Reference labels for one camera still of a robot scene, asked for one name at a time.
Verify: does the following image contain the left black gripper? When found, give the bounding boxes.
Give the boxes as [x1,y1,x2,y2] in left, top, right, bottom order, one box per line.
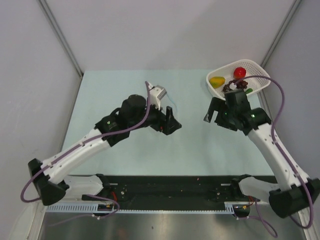
[128,98,182,136]

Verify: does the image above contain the yellow fake fruit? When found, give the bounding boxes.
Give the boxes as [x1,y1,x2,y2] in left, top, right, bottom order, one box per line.
[209,76,226,89]

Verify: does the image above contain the dark purple fake grapes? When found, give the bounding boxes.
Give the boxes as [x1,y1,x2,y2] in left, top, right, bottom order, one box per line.
[222,79,248,93]

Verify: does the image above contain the green fake vegetable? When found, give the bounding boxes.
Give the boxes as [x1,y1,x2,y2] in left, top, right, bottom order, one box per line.
[245,88,253,95]

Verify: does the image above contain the red fake tomato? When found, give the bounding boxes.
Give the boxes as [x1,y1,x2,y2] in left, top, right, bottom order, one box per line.
[233,67,247,79]

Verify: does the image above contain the clear zip top bag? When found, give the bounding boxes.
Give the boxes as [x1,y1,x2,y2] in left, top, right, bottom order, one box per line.
[166,93,178,113]

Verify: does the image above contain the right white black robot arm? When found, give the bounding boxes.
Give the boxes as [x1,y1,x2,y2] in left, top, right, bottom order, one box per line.
[203,90,320,218]

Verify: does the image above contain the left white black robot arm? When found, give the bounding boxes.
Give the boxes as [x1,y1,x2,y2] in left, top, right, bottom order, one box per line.
[28,95,182,206]

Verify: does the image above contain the white perforated plastic basket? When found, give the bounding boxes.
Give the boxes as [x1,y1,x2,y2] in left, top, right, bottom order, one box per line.
[206,59,271,100]

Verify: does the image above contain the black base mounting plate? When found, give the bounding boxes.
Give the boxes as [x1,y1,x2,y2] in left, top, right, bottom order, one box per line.
[97,174,257,207]

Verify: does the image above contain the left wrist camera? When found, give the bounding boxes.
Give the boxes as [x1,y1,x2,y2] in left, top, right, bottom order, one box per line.
[146,81,167,110]

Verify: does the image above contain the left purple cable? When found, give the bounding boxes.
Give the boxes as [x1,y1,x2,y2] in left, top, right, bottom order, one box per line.
[20,80,152,203]

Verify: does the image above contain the white slotted cable duct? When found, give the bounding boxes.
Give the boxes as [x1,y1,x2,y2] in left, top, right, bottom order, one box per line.
[46,202,249,215]

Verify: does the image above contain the right aluminium frame post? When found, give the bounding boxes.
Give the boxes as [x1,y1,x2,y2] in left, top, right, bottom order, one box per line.
[260,0,303,68]

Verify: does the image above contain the aluminium frame post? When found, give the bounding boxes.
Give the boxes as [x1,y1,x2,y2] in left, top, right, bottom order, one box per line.
[36,0,84,79]
[260,0,303,68]

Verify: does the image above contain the left aluminium frame post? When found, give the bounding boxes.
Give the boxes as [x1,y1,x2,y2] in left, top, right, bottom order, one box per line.
[36,0,84,79]

